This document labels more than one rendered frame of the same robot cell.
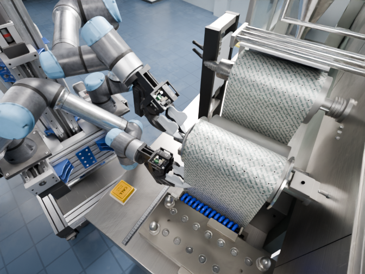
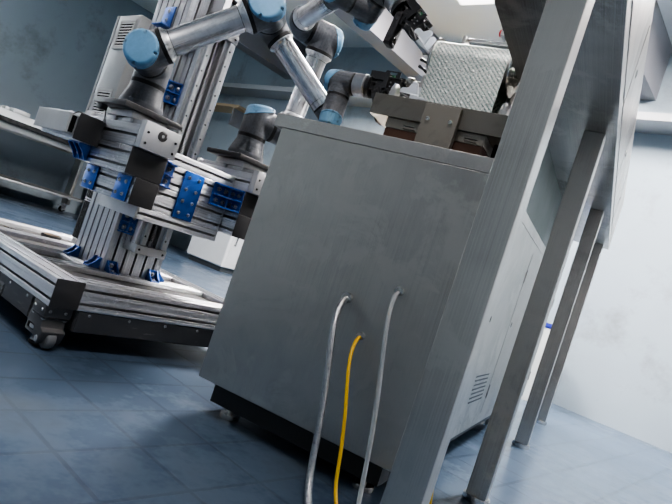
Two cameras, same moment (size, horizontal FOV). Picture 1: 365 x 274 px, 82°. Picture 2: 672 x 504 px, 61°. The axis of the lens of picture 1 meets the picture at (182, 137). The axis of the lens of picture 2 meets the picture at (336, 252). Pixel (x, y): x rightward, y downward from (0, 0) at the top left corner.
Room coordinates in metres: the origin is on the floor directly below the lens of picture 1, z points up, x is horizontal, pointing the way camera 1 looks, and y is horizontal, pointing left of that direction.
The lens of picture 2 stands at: (-1.42, 0.31, 0.54)
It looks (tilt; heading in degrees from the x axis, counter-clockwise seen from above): 1 degrees up; 353
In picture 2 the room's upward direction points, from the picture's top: 18 degrees clockwise
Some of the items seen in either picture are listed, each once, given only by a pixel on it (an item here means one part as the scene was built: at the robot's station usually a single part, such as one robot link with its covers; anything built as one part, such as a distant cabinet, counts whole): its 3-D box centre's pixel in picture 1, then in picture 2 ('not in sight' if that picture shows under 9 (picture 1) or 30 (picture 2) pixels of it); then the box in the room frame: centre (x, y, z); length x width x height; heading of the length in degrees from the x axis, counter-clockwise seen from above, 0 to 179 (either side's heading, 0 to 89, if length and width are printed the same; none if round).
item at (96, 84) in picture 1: (98, 86); (258, 121); (0.98, 0.48, 0.98); 0.13 x 0.12 x 0.14; 109
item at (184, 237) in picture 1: (204, 248); (445, 124); (0.14, -0.07, 1.00); 0.40 x 0.16 x 0.06; 57
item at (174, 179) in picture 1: (177, 180); (413, 91); (0.32, 0.02, 1.11); 0.09 x 0.03 x 0.06; 56
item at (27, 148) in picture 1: (16, 146); (144, 97); (0.64, 0.85, 0.87); 0.15 x 0.15 x 0.10
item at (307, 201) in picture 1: (295, 190); not in sight; (0.22, -0.28, 1.25); 0.07 x 0.04 x 0.04; 57
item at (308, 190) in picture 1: (304, 185); not in sight; (0.22, -0.28, 1.28); 0.06 x 0.05 x 0.02; 57
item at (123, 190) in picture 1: (122, 191); not in sight; (0.38, 0.25, 0.91); 0.07 x 0.07 x 0.02; 57
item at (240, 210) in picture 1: (215, 197); (455, 101); (0.27, -0.10, 1.11); 0.23 x 0.01 x 0.18; 57
